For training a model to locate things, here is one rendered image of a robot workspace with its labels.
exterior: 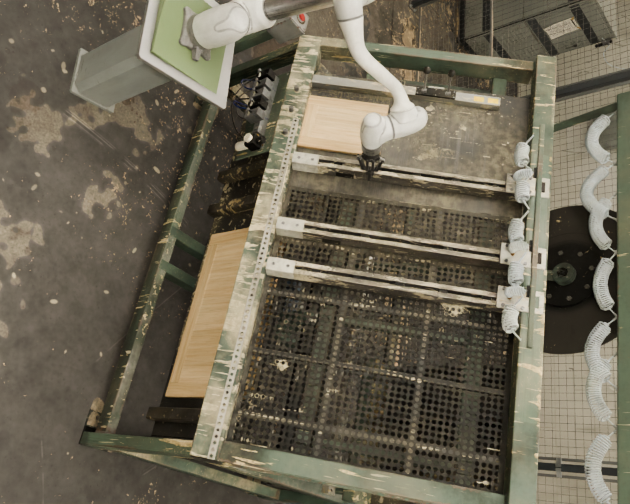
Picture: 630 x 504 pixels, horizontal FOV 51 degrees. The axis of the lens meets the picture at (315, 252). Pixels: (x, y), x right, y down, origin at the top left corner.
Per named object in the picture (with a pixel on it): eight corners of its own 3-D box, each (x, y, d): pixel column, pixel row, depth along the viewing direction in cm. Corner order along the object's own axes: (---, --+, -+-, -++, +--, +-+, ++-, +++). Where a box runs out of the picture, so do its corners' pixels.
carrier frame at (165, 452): (200, 79, 401) (306, 36, 351) (330, 193, 495) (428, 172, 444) (77, 443, 310) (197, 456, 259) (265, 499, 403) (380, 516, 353)
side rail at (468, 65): (323, 51, 359) (322, 36, 349) (529, 75, 346) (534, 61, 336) (321, 59, 356) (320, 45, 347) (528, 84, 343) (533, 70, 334)
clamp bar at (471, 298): (270, 259, 299) (265, 235, 278) (537, 301, 285) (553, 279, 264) (265, 279, 295) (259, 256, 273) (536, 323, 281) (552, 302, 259)
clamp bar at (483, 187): (295, 156, 323) (292, 126, 301) (543, 190, 309) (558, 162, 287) (291, 173, 319) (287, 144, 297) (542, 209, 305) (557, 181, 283)
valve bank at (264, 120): (240, 67, 345) (274, 53, 331) (257, 83, 355) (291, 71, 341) (216, 145, 325) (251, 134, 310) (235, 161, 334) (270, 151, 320)
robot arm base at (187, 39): (176, 51, 285) (185, 48, 281) (183, 5, 289) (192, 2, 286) (207, 70, 299) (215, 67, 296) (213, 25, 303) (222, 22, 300)
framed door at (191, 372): (214, 236, 361) (211, 234, 359) (291, 221, 327) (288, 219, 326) (168, 397, 323) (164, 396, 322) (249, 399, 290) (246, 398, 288)
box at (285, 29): (269, 12, 341) (295, 0, 330) (283, 28, 349) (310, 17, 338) (264, 30, 336) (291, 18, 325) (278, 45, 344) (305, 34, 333)
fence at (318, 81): (313, 79, 343) (313, 74, 340) (499, 102, 332) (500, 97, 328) (312, 87, 341) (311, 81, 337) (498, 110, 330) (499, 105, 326)
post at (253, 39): (176, 63, 387) (271, 21, 342) (183, 69, 391) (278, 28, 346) (173, 71, 385) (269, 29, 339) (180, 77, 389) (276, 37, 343)
